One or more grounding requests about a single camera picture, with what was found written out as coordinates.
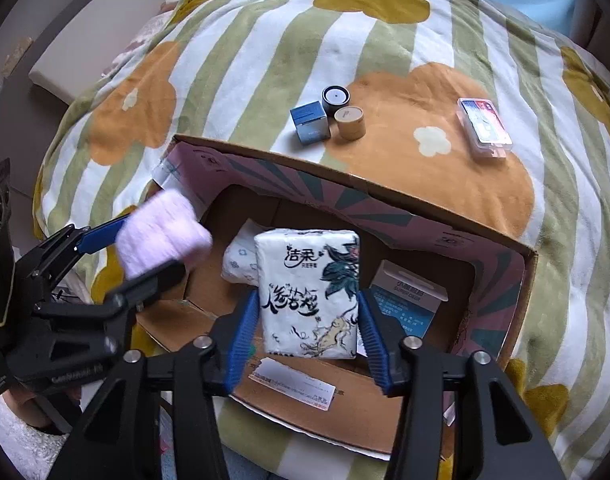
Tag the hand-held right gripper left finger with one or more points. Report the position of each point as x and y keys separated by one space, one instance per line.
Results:
x=239 y=345

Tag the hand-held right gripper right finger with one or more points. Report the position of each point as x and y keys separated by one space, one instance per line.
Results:
x=376 y=347

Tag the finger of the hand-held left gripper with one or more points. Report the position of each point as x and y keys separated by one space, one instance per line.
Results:
x=101 y=237
x=150 y=280

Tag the pink fluffy cloth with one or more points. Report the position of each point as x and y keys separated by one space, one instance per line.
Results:
x=160 y=235

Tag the white printed tissue pack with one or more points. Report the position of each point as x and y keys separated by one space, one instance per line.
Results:
x=309 y=295

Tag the cardboard box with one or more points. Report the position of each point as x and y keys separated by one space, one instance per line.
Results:
x=335 y=200

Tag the blue grey product box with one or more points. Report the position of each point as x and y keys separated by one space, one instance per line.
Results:
x=412 y=300

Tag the white shipping label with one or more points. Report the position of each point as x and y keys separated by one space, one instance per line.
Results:
x=290 y=385

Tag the small white tissue pack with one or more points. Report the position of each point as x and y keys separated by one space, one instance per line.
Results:
x=240 y=260

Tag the cream cushion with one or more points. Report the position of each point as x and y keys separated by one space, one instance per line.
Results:
x=85 y=50

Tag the small blue box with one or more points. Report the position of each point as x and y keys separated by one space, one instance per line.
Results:
x=311 y=122

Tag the tan round jar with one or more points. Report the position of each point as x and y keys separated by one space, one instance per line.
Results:
x=350 y=121

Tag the clear plastic card case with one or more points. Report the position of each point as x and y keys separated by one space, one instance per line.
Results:
x=485 y=127

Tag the black round jar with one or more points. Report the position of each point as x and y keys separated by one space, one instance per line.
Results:
x=335 y=95

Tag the striped floral blanket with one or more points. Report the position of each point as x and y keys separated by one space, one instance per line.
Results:
x=285 y=35

